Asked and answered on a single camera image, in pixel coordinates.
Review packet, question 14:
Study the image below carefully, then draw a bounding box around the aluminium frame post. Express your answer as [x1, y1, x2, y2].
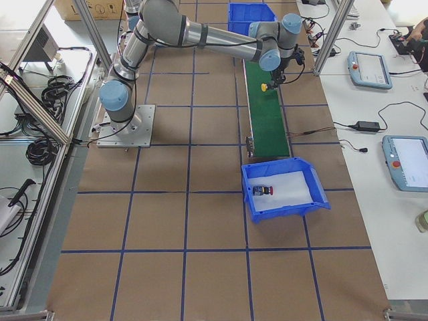
[313, 0, 354, 76]

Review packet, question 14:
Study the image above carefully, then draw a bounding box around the green conveyor belt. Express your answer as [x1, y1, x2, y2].
[243, 61, 290, 158]

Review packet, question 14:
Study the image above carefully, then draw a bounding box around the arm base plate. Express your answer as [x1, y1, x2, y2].
[96, 104, 156, 148]

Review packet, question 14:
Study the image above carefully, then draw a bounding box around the black power adapter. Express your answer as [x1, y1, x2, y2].
[355, 121, 381, 132]

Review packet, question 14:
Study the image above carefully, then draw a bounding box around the blue right plastic bin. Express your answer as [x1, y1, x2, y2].
[241, 157, 331, 223]

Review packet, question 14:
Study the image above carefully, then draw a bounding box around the red push button switch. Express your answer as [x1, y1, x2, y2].
[252, 185, 274, 196]

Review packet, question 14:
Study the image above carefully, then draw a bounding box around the teach pendant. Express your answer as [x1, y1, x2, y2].
[382, 135, 427, 193]
[347, 51, 393, 90]

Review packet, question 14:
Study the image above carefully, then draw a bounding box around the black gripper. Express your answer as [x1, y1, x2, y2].
[270, 60, 290, 88]

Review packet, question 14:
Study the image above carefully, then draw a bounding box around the far teach pendant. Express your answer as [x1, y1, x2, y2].
[347, 51, 393, 90]

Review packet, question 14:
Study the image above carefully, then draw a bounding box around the near teach pendant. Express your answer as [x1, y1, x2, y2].
[382, 135, 427, 193]

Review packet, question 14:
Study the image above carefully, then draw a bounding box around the white foam pad right bin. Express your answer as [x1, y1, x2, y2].
[249, 171, 313, 211]

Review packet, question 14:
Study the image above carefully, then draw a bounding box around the blue plastic bin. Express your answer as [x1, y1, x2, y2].
[227, 3, 277, 35]
[241, 157, 331, 223]

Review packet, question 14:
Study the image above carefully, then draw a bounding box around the blue left plastic bin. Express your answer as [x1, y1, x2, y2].
[227, 3, 277, 35]

